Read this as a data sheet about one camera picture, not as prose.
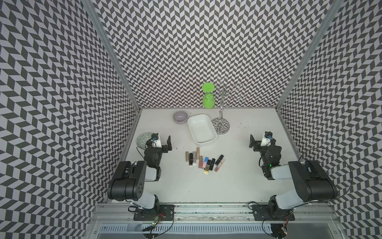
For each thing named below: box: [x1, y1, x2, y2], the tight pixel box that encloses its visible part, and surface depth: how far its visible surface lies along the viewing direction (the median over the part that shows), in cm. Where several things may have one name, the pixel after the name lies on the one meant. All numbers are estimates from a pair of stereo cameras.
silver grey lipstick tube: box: [192, 151, 197, 163], surface depth 93 cm
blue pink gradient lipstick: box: [201, 156, 209, 169], surface depth 91 cm
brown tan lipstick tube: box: [185, 151, 190, 162], surface depth 93 cm
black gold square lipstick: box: [204, 159, 212, 173], surface depth 88 cm
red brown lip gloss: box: [198, 155, 204, 169], surface depth 92 cm
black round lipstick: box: [209, 158, 216, 171], surface depth 90 cm
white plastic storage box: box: [187, 114, 218, 145], surface depth 105 cm
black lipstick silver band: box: [214, 154, 224, 166], surface depth 92 cm
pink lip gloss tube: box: [214, 158, 225, 173], surface depth 90 cm
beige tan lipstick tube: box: [195, 146, 200, 160], surface depth 95 cm
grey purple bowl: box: [173, 111, 189, 125], surface depth 110 cm
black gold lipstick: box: [189, 152, 194, 166], surface depth 93 cm
